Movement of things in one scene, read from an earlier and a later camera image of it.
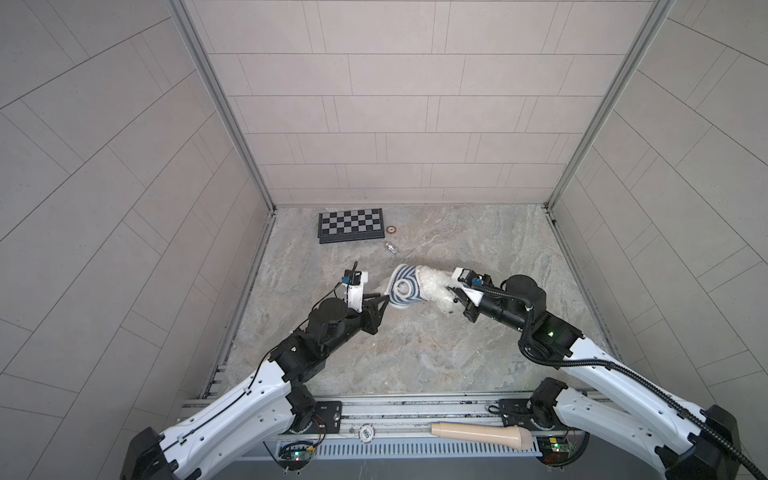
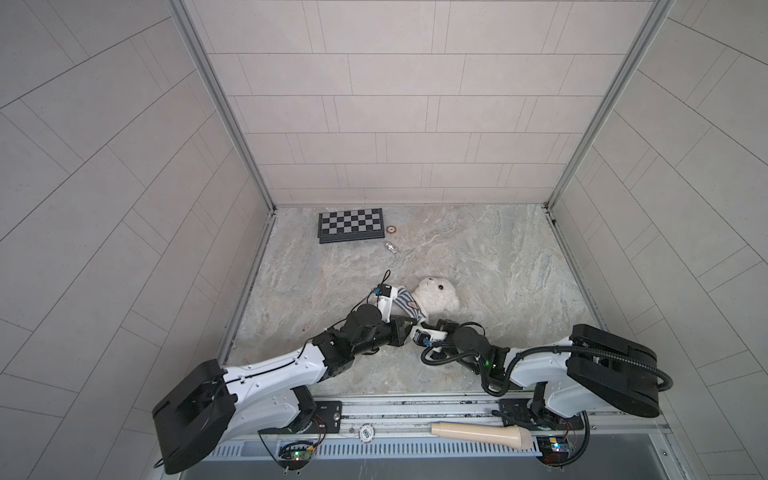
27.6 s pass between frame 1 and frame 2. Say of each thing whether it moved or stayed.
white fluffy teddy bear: moved
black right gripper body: moved
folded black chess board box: stayed
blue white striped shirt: moved
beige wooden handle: stayed
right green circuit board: stayed
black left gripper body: moved
